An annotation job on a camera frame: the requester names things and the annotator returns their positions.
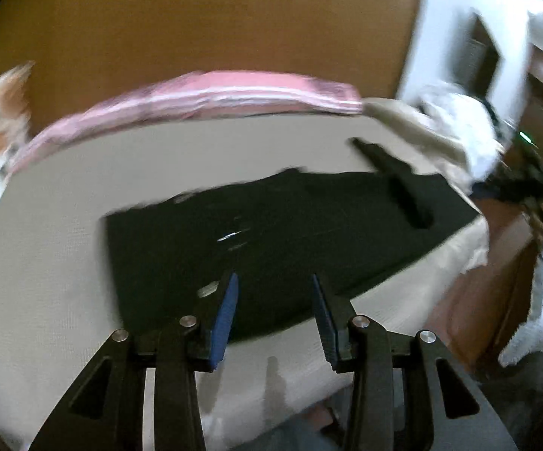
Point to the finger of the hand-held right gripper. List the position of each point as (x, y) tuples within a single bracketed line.
[(401, 183)]

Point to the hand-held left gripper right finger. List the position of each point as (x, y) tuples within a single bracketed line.
[(324, 319)]

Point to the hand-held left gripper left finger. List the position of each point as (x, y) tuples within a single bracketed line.
[(222, 319)]

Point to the black pants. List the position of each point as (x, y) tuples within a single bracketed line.
[(299, 249)]

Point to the beige folded cloth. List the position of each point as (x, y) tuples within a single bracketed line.
[(408, 122)]

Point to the brown wooden furniture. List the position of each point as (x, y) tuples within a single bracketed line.
[(511, 282)]

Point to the pink striped baby pillow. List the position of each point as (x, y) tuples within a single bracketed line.
[(205, 94)]

